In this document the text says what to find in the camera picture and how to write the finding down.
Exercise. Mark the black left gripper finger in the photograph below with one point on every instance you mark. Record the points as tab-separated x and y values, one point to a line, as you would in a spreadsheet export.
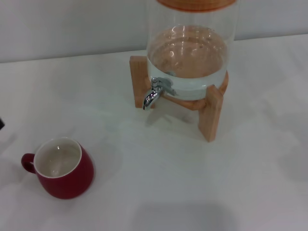
1	122

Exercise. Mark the red ceramic cup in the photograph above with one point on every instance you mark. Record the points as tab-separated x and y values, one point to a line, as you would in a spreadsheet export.
72	183

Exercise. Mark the chrome faucet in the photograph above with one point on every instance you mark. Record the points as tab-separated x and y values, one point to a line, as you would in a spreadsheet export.
151	96

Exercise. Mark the glass water dispenser jar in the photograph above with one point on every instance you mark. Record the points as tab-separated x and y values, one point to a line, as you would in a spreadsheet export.
192	60

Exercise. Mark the wooden dispenser stand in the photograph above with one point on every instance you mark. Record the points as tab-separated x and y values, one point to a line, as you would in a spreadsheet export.
209	120

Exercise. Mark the wooden dispenser lid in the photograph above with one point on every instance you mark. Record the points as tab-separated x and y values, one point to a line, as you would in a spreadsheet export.
192	4

